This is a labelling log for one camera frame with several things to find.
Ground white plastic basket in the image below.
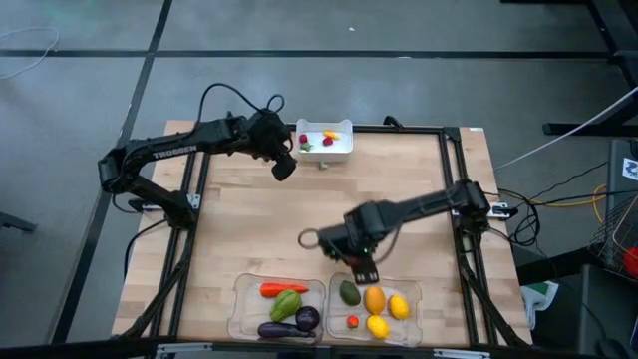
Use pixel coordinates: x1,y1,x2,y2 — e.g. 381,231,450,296
294,118,355,164

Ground yellow floor cable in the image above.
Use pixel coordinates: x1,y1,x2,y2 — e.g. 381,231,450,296
530,183,607,223

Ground orange mango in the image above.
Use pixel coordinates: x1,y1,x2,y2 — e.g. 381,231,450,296
363,285,387,316

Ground wire basket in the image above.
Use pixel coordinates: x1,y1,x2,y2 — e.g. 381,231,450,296
587,193,638,283

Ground red toy fruit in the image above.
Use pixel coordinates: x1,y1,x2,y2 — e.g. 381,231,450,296
622,247,638,279

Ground grey box with sticker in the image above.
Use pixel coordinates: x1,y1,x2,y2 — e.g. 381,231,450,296
604,138,638,225

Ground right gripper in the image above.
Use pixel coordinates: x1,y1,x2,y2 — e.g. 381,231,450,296
318,200,400,285

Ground purple onion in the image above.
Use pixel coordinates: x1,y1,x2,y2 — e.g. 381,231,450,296
295,305,322,333

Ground white floor cable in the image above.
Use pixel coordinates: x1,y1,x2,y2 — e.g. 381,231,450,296
0,27,60,81

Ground black metal table frame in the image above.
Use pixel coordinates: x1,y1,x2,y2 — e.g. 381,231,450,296
119,110,532,350

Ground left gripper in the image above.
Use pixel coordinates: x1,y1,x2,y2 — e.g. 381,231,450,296
243,109,299,181

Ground black desk leg frame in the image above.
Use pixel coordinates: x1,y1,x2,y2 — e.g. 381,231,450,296
500,0,638,137

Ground black stand foot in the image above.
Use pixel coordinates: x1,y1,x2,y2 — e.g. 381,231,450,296
0,211,39,234

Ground black floor cables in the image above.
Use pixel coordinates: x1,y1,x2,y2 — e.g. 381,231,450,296
497,159,638,250

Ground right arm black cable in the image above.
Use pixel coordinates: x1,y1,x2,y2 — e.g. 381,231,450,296
297,226,400,265

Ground clear plastic bin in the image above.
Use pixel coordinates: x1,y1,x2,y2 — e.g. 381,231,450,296
226,271,328,346
324,271,425,348

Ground purple eggplant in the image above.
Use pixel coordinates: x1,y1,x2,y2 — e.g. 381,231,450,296
257,321,317,340

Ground green avocado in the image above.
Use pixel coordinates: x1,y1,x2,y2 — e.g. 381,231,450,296
339,279,362,307

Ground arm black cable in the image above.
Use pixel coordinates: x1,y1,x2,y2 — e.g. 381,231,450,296
297,226,400,265
196,82,286,126

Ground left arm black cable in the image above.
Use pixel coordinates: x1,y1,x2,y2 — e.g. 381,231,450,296
196,82,286,126

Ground green chayote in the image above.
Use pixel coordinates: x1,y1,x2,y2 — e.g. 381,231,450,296
269,289,303,323

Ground orange carrot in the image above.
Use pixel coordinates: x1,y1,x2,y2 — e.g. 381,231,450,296
259,282,310,299

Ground green white bag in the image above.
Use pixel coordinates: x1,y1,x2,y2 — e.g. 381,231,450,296
519,279,560,330

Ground white hanging cable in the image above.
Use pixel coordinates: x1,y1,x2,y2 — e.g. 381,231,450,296
495,87,638,171

